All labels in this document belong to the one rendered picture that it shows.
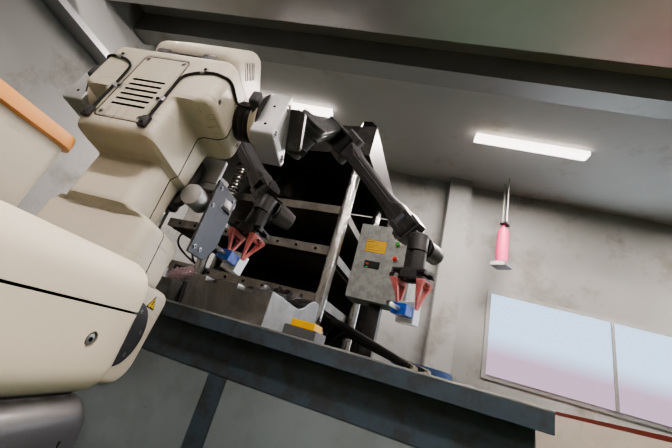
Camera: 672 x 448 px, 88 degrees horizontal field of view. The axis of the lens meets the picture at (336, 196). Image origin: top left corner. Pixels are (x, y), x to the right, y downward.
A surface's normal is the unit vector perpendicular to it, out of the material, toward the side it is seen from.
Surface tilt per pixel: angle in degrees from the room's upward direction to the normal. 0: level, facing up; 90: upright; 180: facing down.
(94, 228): 82
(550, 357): 90
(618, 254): 90
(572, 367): 90
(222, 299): 90
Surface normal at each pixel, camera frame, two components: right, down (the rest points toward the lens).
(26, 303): 0.96, 0.20
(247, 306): -0.25, -0.47
